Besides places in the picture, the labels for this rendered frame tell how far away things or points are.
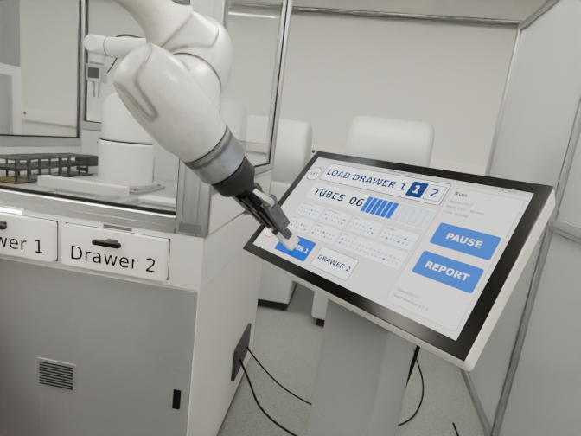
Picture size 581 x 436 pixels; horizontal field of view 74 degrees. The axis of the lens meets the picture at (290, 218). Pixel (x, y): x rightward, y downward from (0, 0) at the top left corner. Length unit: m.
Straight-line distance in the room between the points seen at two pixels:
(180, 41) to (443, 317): 0.57
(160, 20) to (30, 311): 0.93
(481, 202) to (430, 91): 3.41
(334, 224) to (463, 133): 3.39
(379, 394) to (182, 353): 0.55
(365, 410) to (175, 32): 0.77
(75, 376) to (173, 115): 0.95
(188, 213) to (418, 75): 3.36
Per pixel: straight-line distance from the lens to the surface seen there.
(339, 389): 0.91
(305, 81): 4.14
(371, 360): 0.82
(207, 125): 0.58
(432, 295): 0.63
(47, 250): 1.21
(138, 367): 1.23
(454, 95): 4.12
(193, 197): 1.00
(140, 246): 1.06
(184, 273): 1.05
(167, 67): 0.56
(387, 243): 0.71
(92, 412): 1.38
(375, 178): 0.82
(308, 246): 0.78
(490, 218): 0.69
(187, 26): 0.68
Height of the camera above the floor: 1.22
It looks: 11 degrees down
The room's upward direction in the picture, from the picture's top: 7 degrees clockwise
